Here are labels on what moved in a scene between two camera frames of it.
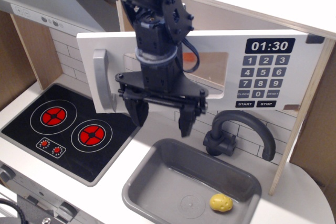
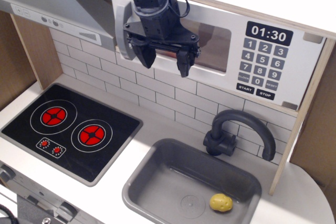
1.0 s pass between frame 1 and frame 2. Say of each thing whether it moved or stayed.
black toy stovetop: stayed
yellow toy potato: stayed
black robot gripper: moved
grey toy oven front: stayed
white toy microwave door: moved
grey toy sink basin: stayed
